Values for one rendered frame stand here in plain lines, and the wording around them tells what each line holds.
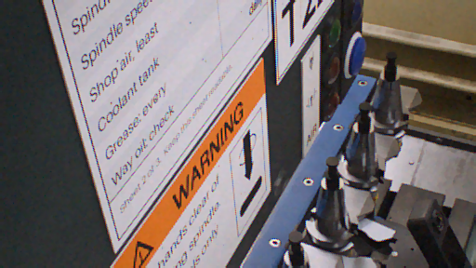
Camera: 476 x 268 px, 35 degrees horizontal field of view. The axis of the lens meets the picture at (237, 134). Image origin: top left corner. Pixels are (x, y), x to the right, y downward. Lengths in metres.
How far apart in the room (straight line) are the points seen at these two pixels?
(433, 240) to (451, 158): 0.72
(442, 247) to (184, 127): 0.57
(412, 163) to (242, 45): 1.21
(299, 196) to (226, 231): 0.53
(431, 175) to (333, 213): 0.69
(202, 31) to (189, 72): 0.02
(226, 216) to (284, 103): 0.09
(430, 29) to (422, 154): 0.28
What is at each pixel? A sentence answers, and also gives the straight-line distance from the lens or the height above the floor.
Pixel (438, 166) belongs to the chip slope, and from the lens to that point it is 1.57.
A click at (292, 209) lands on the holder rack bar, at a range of 0.94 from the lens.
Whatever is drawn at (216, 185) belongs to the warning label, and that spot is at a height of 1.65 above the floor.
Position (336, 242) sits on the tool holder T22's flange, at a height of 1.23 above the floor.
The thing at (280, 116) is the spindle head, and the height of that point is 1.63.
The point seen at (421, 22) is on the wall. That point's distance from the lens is 1.43.
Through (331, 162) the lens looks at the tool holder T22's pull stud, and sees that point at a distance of 0.85.
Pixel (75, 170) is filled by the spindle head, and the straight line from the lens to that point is 0.27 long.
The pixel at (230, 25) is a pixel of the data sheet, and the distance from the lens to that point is 0.36.
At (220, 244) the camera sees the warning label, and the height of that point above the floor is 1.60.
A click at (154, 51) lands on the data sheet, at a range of 0.30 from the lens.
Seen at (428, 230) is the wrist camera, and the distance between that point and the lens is 0.85.
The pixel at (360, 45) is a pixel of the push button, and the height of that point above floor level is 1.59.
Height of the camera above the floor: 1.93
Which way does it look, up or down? 43 degrees down
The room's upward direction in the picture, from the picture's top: 5 degrees counter-clockwise
